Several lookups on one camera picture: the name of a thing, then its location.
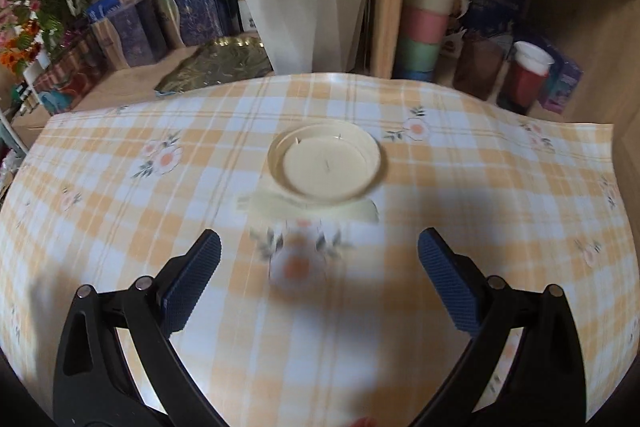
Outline cream round plate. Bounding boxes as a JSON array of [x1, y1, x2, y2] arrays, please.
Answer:
[[266, 121, 387, 204]]

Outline brown translucent cup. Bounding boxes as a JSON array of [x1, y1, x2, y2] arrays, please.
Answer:
[[452, 34, 506, 100]]

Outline dark striped basket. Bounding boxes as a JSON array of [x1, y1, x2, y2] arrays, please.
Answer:
[[32, 29, 108, 112]]

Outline orange artificial flowers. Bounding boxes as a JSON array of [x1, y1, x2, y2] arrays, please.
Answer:
[[0, 19, 43, 78]]

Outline red cup with white lid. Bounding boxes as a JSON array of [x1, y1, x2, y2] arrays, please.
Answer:
[[502, 41, 556, 115]]

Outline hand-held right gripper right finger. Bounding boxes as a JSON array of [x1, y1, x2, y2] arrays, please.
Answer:
[[412, 227, 587, 427]]

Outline yellow plaid flower tablecloth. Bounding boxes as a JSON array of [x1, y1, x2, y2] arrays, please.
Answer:
[[0, 72, 636, 427]]

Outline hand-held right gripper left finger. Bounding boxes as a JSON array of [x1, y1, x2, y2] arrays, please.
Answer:
[[52, 228, 231, 427]]

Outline gold embossed tray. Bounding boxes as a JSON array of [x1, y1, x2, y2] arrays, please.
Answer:
[[154, 34, 275, 96]]

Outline blue printed box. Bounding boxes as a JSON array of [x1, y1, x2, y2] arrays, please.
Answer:
[[470, 0, 528, 52]]

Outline white faceted vase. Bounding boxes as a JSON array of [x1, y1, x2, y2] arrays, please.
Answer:
[[235, 0, 376, 75]]

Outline purple teal box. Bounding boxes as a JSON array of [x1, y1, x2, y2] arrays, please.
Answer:
[[540, 57, 585, 115]]

